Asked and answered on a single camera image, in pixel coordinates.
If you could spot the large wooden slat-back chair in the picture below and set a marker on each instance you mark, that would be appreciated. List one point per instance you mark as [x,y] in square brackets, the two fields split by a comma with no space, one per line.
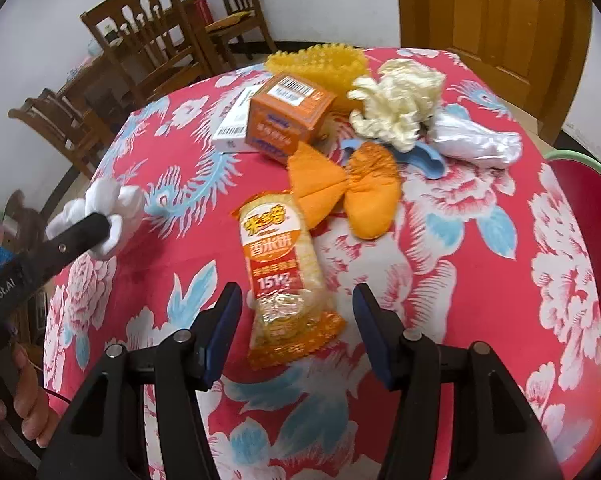
[140,45]

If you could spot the wooden panel door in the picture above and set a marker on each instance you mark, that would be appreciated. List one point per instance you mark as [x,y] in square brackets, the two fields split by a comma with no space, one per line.
[490,15]

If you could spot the person's left hand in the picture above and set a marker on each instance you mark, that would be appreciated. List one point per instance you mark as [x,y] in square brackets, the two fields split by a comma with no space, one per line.
[33,400]

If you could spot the small wooden chair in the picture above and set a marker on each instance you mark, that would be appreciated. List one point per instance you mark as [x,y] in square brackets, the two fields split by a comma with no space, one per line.
[55,125]

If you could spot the white crumpled plastic bag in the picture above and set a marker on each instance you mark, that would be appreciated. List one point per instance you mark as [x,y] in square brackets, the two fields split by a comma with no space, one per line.
[475,140]

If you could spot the wooden dining table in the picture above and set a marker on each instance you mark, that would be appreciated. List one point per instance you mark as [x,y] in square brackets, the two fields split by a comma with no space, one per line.
[93,80]

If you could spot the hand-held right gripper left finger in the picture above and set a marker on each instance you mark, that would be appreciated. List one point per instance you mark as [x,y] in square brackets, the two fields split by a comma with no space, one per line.
[224,332]

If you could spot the cream crumpled glove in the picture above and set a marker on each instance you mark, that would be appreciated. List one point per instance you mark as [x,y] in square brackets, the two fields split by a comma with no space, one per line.
[398,97]

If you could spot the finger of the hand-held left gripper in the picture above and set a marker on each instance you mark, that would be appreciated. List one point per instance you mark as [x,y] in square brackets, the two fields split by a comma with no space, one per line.
[78,235]

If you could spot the yellow seat cushion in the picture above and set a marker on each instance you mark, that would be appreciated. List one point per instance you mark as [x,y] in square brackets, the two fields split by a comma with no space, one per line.
[229,22]

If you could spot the yellow spiky plastic sheet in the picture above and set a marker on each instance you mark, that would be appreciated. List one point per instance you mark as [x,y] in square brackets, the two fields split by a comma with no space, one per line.
[315,65]

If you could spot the orange crumpled shoe cover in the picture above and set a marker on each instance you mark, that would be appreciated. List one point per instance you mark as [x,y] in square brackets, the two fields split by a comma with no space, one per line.
[315,185]
[373,192]

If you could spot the green bin with red bag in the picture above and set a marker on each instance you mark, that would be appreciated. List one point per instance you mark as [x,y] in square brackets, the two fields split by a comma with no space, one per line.
[585,220]

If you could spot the red floral tablecloth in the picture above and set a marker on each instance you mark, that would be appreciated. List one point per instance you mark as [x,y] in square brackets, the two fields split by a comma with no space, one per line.
[455,260]

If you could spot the orange cardboard box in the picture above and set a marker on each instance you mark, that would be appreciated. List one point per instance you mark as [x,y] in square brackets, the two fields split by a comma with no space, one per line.
[288,115]

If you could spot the orange rice cracker packet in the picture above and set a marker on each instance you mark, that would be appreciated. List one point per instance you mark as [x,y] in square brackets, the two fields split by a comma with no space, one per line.
[280,275]

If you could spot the wooden chair with cushion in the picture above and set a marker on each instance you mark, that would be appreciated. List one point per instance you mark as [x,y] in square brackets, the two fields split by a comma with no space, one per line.
[243,7]

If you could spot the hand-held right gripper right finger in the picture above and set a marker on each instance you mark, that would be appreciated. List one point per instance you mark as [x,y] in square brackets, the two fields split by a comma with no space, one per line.
[373,340]

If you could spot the white tissue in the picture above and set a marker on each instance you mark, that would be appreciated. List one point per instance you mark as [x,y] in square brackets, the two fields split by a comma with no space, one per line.
[120,202]

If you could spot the white medicine box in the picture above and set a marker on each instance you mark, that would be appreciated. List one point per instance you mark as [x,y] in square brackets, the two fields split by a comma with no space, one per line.
[233,122]

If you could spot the blue plastic strip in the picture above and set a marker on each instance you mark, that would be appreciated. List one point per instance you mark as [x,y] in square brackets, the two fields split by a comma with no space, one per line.
[425,160]

